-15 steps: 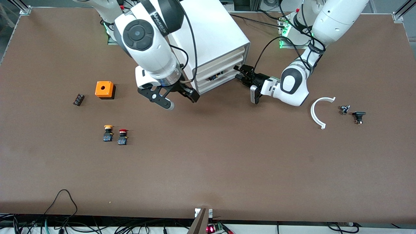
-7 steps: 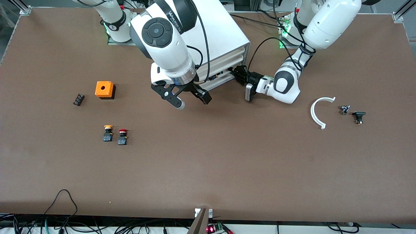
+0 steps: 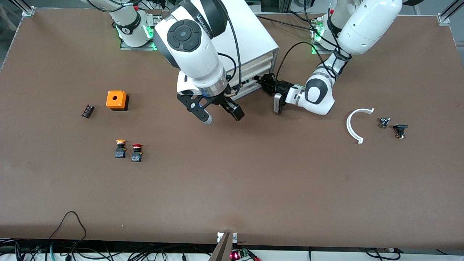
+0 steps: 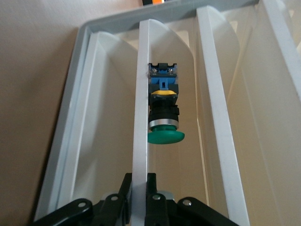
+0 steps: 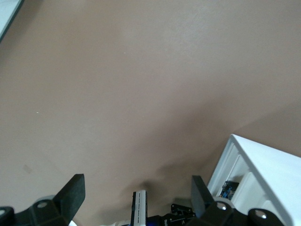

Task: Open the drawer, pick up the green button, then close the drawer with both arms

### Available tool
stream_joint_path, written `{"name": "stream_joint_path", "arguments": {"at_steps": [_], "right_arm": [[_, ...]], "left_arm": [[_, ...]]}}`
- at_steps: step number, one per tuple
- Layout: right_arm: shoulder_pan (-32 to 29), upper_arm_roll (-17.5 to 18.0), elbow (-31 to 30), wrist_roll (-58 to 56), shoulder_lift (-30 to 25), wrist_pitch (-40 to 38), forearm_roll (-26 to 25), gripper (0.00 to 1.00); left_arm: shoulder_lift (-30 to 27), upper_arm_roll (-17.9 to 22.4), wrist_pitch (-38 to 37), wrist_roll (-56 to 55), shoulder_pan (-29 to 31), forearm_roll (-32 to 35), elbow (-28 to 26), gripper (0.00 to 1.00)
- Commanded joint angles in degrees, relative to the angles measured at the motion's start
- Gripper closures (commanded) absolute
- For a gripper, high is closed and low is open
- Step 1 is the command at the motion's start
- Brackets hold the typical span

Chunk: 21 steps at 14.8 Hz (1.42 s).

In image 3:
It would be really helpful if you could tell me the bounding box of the white metal drawer cabinet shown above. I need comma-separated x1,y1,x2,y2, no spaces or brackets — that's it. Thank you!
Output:
211,0,280,102

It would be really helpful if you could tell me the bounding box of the circuit board with red LED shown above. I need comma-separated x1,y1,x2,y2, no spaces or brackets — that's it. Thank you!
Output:
231,248,251,261

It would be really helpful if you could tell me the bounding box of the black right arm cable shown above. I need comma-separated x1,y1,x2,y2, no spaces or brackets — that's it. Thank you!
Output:
217,0,243,95

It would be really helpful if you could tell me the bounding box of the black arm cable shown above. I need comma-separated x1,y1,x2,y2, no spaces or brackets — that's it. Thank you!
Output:
274,41,341,82
217,0,243,95

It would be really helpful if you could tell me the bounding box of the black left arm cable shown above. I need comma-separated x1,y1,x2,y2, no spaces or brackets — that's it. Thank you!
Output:
274,41,341,82

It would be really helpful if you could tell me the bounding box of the black cable behind cabinet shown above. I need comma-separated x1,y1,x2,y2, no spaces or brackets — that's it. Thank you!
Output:
256,14,316,32

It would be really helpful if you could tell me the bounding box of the white plastic half-ring clamp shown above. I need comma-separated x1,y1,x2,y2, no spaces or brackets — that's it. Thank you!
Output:
346,108,375,145

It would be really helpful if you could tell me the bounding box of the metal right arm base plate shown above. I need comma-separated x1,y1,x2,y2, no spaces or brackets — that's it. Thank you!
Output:
120,10,158,51

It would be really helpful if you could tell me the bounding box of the orange button enclosure box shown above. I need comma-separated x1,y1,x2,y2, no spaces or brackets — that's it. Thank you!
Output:
106,90,129,111

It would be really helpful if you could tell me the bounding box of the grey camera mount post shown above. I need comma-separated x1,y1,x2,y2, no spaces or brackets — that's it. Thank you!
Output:
208,232,233,261

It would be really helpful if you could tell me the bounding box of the looped black cable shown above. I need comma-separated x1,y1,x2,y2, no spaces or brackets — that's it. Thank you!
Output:
48,211,87,250

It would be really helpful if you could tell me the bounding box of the aluminium frame corner profile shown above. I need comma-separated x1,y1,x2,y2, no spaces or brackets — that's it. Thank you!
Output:
437,0,464,24
7,0,35,17

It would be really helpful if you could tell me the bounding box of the tangled black cable bundle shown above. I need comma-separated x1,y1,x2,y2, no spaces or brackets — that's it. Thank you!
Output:
0,237,218,261

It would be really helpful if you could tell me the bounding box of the black cable under table edge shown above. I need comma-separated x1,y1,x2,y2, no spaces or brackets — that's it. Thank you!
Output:
364,248,401,261

